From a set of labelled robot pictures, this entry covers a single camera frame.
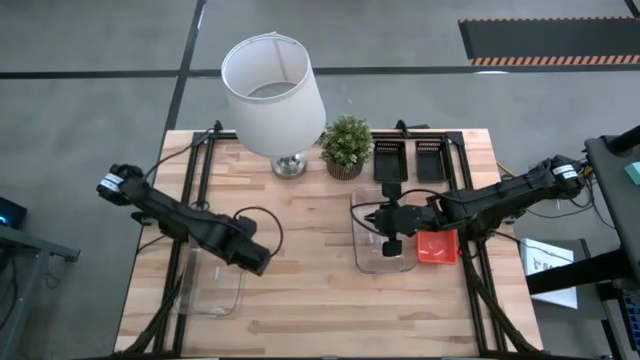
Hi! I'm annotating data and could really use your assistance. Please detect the black desk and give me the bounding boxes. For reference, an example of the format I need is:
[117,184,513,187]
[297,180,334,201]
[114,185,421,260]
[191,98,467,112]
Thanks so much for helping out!
[524,124,640,301]

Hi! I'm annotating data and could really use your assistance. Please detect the black orange-striped floor mat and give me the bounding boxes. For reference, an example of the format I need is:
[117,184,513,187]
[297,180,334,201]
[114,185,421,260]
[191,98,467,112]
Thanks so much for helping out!
[457,17,640,67]

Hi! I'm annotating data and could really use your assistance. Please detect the black camera cable loop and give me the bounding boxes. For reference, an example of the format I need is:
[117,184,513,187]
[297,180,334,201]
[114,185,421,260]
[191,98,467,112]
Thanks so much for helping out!
[231,205,285,259]
[349,188,444,236]

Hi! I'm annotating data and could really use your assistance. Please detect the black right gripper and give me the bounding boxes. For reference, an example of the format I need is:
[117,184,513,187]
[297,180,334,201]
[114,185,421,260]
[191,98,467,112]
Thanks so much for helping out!
[363,183,444,258]

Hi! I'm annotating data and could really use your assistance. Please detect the black plastic basket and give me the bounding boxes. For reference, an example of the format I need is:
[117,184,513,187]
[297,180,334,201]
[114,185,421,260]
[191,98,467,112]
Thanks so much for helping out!
[414,139,450,184]
[372,140,409,185]

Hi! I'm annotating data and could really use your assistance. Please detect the green plant in striped pot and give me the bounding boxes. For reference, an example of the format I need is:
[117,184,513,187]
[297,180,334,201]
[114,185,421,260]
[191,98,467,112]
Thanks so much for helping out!
[319,114,375,182]

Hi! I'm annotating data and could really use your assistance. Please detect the blue crate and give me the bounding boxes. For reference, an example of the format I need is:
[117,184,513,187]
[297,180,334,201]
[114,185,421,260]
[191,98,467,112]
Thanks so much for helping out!
[622,292,640,341]

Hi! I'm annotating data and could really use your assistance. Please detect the white-shade chrome table lamp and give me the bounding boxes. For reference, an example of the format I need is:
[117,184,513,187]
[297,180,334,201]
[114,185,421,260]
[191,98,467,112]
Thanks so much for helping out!
[221,32,328,180]

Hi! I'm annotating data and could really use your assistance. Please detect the black device with blue light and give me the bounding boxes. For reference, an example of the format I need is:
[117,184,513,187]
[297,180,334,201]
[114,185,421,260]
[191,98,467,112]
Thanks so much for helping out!
[0,196,29,231]

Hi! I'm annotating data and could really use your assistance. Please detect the white printed sign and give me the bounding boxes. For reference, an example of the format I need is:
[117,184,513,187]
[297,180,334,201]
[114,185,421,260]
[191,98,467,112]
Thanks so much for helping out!
[519,237,580,310]

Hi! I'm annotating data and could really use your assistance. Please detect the grey metal table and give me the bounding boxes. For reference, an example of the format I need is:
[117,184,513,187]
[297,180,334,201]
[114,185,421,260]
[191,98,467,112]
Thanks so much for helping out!
[0,224,81,360]

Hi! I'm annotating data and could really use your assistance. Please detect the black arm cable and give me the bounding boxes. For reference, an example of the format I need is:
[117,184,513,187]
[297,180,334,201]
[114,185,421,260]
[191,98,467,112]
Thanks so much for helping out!
[143,127,216,177]

